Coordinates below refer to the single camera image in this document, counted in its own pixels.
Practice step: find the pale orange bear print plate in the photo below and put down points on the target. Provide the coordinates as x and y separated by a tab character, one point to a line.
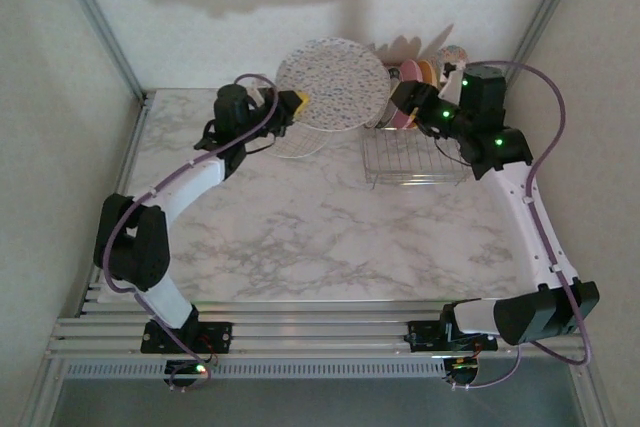
428	72

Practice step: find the aluminium frame post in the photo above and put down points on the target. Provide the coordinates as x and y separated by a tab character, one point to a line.
100	27
545	12

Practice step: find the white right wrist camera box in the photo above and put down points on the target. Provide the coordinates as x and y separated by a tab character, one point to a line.
451	87

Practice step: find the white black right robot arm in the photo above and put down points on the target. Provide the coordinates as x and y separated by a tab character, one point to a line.
530	227

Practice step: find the black arm base mounting plate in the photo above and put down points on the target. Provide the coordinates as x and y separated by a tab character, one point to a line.
220	337
425	337

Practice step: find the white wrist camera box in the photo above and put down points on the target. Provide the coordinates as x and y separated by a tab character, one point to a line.
451	87
260	93

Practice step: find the aluminium base rail beam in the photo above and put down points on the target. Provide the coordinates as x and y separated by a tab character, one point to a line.
320	327

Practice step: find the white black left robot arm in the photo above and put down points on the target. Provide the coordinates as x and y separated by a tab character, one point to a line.
150	247

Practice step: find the controller board with green light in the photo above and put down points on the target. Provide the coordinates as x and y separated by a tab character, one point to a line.
192	371
462	367

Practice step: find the aluminium frame side rail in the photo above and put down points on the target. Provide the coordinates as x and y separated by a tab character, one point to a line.
132	162

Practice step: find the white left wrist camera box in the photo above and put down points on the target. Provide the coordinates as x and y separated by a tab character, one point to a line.
260	93

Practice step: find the white grid pattern plate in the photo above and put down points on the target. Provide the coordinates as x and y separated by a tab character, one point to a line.
300	143

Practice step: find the large blue speckled plate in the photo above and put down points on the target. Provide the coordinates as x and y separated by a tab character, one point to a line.
332	82

